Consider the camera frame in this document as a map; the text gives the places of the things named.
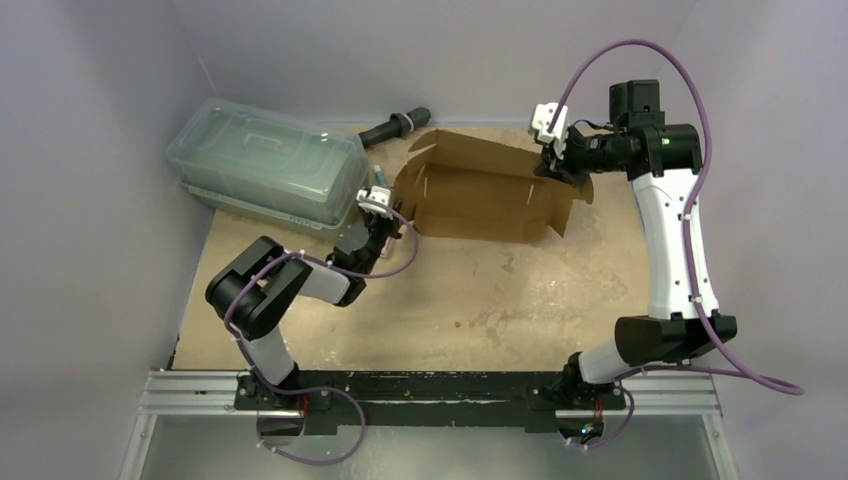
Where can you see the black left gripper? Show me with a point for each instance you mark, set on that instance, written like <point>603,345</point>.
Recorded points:
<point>393,226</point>

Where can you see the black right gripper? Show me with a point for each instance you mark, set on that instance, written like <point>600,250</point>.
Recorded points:
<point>559,162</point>

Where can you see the brown cardboard box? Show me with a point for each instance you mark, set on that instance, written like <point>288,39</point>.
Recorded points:
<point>459,186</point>

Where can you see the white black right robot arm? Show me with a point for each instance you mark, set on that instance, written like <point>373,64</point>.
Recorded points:
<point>637,100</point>

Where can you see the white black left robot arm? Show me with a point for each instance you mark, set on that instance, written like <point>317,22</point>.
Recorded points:
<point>256,289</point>

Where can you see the clear plastic storage box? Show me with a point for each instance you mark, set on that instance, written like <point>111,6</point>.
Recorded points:
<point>269,166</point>

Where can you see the pale pink correction tape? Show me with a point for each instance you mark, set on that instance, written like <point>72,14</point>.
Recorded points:
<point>387,248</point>

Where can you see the green white glue stick far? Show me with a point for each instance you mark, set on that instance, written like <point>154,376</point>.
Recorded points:
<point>380,177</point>

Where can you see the dark grey corrugated pipe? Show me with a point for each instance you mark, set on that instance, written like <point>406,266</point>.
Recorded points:
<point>398,125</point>

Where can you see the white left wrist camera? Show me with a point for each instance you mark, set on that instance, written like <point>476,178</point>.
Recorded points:
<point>375,200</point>

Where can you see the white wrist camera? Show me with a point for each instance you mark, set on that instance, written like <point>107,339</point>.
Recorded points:
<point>548,127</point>
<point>375,200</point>

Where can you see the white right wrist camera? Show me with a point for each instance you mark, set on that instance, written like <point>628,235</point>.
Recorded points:
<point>548,127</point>

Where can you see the aluminium frame rail right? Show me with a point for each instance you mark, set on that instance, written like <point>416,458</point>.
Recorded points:
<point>662,391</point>

